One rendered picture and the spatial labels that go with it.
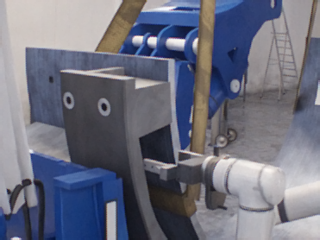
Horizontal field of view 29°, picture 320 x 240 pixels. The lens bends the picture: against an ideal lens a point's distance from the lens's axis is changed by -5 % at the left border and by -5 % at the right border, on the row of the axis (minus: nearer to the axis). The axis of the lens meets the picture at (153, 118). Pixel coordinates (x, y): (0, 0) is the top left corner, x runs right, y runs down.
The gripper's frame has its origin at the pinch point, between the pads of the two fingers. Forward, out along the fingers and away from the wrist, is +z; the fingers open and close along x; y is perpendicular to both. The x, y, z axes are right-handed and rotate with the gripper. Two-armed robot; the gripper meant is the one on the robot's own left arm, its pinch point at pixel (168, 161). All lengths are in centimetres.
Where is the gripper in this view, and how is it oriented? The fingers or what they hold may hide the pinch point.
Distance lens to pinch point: 162.8
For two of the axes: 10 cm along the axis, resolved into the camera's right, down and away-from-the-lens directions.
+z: -7.3, -1.4, 6.6
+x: -6.8, 1.2, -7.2
